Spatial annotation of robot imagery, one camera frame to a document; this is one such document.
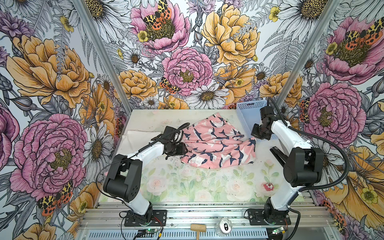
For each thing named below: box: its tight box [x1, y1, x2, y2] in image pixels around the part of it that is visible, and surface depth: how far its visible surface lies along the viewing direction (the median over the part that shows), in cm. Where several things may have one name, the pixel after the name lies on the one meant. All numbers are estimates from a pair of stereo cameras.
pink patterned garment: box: [181, 112, 257, 169], surface depth 96 cm
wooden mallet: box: [190, 223, 207, 240], surface depth 71 cm
